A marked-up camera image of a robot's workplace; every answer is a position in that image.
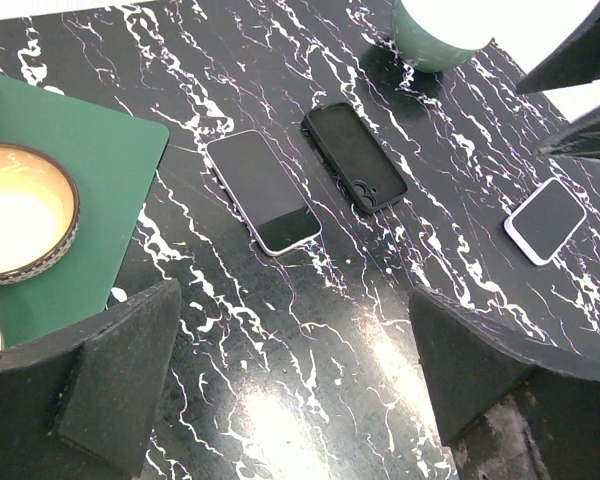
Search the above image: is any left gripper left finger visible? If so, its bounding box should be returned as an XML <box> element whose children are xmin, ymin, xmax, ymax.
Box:
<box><xmin>0</xmin><ymin>279</ymin><xmax>181</xmax><ymax>479</ymax></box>

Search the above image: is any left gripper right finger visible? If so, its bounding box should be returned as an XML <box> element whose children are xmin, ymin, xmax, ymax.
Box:
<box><xmin>409</xmin><ymin>286</ymin><xmax>600</xmax><ymax>479</ymax></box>

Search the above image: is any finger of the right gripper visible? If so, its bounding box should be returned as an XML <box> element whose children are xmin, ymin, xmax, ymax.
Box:
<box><xmin>534</xmin><ymin>106</ymin><xmax>600</xmax><ymax>163</ymax></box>
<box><xmin>516</xmin><ymin>1</ymin><xmax>600</xmax><ymax>94</ymax></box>

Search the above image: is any black phone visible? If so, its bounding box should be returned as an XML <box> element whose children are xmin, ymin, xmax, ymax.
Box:
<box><xmin>207</xmin><ymin>130</ymin><xmax>322</xmax><ymax>257</ymax></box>

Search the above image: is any phone in lilac case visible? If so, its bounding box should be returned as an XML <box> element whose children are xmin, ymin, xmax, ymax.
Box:
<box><xmin>504</xmin><ymin>177</ymin><xmax>587</xmax><ymax>266</ymax></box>

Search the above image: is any large white bowl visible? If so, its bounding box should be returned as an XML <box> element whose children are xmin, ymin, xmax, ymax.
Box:
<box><xmin>391</xmin><ymin>0</ymin><xmax>494</xmax><ymax>73</ymax></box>

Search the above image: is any bronze metal bowl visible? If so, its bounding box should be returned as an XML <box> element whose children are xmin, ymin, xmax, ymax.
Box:
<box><xmin>0</xmin><ymin>143</ymin><xmax>81</xmax><ymax>285</ymax></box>

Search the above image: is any dark green mat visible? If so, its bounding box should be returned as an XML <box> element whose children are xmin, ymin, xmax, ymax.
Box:
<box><xmin>0</xmin><ymin>74</ymin><xmax>169</xmax><ymax>346</ymax></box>

